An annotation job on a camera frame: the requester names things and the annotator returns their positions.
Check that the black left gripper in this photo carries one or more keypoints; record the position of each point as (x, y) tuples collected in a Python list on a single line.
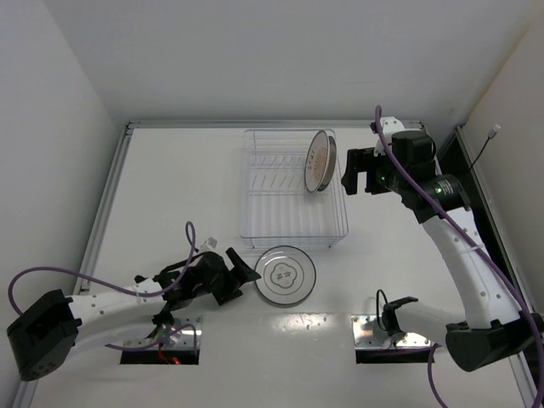
[(227, 282)]

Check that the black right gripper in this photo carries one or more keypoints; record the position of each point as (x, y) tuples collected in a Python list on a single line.
[(368, 171)]

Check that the orange sunburst plate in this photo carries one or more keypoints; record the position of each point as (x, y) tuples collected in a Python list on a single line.
[(316, 161)]

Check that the black rimmed clover plate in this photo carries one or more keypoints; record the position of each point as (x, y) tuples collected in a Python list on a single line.
[(288, 276)]

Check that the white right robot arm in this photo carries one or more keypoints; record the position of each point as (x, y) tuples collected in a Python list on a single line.
[(492, 326)]

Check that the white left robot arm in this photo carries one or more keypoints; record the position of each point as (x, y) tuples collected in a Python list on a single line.
[(43, 336)]

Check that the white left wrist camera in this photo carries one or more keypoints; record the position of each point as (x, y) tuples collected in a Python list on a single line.
[(209, 245)]

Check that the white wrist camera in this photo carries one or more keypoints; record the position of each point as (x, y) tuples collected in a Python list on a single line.
[(389, 125), (209, 245)]

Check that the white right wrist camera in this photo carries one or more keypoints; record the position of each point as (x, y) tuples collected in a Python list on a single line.
[(389, 125)]

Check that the clear wire dish rack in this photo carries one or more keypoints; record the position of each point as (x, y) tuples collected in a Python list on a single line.
[(276, 206)]

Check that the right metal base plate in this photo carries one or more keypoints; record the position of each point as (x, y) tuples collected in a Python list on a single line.
[(369, 336)]

